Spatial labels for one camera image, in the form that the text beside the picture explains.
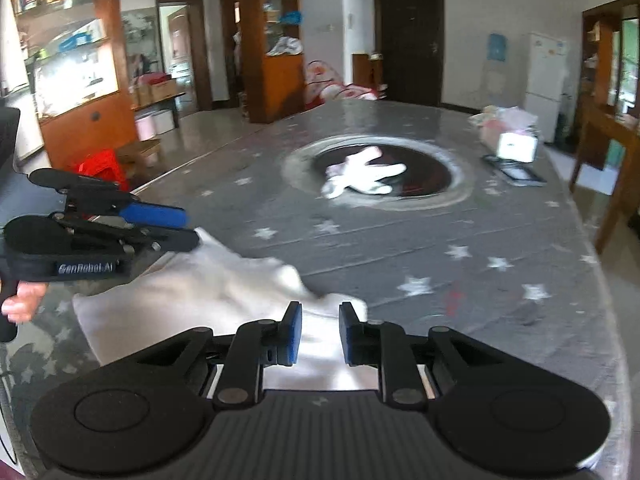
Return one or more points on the cardboard box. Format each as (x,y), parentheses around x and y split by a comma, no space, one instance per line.
(141,95)
(162,90)

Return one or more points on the wooden glass display cabinet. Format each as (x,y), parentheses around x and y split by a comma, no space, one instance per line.
(605,45)

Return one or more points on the white bucket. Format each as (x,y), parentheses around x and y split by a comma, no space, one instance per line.
(162,121)

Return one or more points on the white water dispenser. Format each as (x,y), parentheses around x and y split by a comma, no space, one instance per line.
(492,85)

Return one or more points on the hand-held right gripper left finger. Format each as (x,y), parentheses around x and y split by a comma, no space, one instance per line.
(294,335)

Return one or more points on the blue plastic bag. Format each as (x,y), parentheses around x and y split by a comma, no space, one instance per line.
(290,17)

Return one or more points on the white cloth bundle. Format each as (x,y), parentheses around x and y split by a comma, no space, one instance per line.
(284,47)

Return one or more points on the round black cooktop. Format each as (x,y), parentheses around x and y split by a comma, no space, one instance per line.
(430,170)

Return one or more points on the cream fleece garment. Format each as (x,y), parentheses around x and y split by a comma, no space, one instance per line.
(200,285)

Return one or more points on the red dotted play tent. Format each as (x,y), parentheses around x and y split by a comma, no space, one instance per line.
(340,92)

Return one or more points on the wooden sideboard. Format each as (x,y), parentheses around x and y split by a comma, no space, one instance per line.
(610,125)

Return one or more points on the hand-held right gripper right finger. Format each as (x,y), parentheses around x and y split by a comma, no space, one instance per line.
(346,335)

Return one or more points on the pink bucket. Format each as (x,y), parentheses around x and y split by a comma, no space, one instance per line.
(145,129)

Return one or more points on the large glass-front wooden cabinet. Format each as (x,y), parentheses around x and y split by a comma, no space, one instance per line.
(85,125)

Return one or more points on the white pink tissue box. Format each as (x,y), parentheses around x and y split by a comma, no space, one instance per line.
(517,147)

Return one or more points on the white refrigerator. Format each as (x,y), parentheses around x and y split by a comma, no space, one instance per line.
(545,75)

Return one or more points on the blue water bottle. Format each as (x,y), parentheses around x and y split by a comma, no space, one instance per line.
(496,47)

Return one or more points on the wooden stool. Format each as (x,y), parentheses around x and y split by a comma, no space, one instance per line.
(137,150)

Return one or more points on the red plastic stool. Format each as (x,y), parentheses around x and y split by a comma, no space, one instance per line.
(102,167)

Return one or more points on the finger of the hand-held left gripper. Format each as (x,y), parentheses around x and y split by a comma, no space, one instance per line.
(155,216)
(170,241)

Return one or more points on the black phone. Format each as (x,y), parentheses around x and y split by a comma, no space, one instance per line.
(520,175)

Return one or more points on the small wooden cabinet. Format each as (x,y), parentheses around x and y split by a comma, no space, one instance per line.
(366,70)

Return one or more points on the small pastel clothes pile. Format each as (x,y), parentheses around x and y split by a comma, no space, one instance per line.
(485,116)

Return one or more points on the person's left hand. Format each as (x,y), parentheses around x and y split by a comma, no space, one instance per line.
(25,300)

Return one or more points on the dark wooden door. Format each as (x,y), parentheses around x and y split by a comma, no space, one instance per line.
(407,40)

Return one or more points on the wooden shelf cabinet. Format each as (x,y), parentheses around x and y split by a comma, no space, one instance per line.
(282,85)

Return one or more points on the wall landscape picture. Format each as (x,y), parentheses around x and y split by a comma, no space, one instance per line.
(142,35)

